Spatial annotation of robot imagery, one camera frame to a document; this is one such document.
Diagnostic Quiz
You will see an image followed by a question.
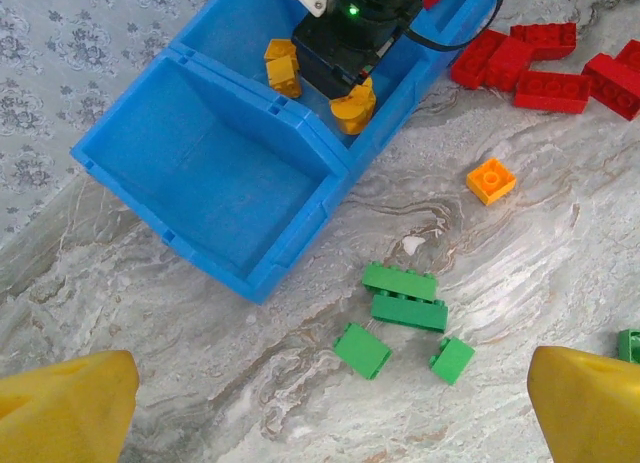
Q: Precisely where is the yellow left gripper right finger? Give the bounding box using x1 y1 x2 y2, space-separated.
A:
528 346 640 463

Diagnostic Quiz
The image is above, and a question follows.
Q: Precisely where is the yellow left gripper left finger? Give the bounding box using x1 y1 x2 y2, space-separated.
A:
0 350 140 463

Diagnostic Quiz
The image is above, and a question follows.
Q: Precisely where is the orange lego brick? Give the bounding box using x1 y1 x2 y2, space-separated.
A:
265 56 303 99
465 157 518 206
263 38 300 64

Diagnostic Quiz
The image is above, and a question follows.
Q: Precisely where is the orange round lego spool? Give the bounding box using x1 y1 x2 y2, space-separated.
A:
329 76 377 136

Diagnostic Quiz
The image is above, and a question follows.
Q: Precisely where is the small green lego brick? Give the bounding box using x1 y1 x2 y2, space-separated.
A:
428 336 476 387
333 322 394 382
617 327 640 365

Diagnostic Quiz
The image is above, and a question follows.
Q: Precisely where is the long green lego brick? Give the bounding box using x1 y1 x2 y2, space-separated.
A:
370 293 450 333
361 262 440 303

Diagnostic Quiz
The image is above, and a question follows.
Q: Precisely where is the blue plastic bin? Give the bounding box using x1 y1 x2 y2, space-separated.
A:
399 0 504 84
169 0 451 194
69 52 351 304

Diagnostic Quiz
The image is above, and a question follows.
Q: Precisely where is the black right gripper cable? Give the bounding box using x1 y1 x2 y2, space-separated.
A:
404 0 504 52

